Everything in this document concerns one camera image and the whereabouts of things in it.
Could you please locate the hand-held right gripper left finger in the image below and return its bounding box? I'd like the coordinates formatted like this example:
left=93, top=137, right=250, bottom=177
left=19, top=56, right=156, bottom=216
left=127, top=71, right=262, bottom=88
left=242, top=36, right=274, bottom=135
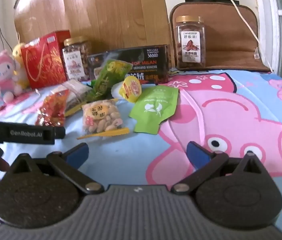
left=5, top=142, right=104, bottom=195

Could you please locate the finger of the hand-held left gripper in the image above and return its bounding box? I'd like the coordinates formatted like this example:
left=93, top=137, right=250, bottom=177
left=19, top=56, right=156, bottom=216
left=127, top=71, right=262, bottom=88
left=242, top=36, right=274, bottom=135
left=54, top=127, right=66, bottom=139

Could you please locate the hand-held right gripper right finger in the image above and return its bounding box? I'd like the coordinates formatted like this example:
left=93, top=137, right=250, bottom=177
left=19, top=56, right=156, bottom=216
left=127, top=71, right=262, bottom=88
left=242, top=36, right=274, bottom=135
left=170, top=141, right=269, bottom=195

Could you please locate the red snack packet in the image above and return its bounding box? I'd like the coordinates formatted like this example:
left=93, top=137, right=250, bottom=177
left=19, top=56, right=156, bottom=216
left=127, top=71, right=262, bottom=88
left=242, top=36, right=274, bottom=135
left=34, top=89, right=70, bottom=127

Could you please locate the clear seed packet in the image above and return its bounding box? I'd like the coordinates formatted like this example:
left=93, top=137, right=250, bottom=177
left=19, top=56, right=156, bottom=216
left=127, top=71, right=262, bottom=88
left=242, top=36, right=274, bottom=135
left=63, top=79, right=93, bottom=117

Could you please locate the clear yellow-edged peanut packet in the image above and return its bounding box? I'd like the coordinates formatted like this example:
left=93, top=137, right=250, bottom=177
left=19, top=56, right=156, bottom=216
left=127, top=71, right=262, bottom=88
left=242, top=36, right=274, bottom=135
left=77, top=98, right=130, bottom=140

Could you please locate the light green pouch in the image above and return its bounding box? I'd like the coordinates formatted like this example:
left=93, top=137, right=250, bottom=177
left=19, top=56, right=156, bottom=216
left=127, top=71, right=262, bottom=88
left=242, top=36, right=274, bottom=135
left=129, top=86, right=180, bottom=134

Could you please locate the dark green snack packet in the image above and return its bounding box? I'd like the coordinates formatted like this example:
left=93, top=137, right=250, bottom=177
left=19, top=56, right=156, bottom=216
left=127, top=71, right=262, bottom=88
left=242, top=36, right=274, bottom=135
left=90, top=59, right=134, bottom=101

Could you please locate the yellow-lidded jelly cup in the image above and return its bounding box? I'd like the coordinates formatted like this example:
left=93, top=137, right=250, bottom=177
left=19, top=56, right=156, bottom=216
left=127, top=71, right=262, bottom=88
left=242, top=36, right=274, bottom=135
left=111, top=76, right=142, bottom=103

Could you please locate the pink plush toy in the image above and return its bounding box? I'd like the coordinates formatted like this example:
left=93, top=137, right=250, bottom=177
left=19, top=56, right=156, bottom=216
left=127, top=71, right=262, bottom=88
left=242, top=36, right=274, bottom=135
left=0, top=50, right=23, bottom=103

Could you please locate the pig printed blanket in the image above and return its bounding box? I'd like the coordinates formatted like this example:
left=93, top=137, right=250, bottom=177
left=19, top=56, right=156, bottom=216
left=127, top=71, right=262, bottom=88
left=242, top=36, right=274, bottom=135
left=0, top=67, right=282, bottom=240

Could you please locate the red gift box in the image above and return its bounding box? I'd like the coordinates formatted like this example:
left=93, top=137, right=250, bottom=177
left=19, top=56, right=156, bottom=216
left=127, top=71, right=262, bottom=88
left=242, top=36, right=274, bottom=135
left=21, top=30, right=71, bottom=89

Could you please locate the clear nut jar, pale label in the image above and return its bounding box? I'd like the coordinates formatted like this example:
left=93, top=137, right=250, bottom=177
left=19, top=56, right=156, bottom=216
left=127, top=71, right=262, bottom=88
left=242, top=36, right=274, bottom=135
left=63, top=37, right=92, bottom=82

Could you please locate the yellow plush toy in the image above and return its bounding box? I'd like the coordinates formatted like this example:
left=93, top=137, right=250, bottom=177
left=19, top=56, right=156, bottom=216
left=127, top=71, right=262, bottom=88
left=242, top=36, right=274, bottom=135
left=12, top=42, right=31, bottom=88

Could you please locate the black box with sheep print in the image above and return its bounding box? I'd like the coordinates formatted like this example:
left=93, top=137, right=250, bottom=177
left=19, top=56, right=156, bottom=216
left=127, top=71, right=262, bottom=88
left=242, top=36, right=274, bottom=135
left=87, top=44, right=173, bottom=86

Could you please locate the clear nut jar, white label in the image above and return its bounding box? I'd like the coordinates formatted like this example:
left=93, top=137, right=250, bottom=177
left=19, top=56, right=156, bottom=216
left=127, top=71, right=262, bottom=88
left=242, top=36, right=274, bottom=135
left=175, top=16, right=206, bottom=70

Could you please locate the brown seat cushion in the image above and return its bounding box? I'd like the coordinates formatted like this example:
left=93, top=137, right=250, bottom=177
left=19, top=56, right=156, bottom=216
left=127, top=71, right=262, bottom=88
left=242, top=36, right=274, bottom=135
left=169, top=0, right=272, bottom=72

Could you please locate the cardboard sheet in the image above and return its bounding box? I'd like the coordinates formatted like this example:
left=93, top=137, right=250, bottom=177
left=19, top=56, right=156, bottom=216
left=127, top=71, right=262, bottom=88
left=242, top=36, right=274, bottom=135
left=13, top=0, right=175, bottom=66

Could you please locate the white charging cable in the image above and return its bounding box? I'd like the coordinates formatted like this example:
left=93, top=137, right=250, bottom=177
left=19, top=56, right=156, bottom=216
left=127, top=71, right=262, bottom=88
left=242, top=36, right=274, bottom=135
left=215, top=0, right=274, bottom=72

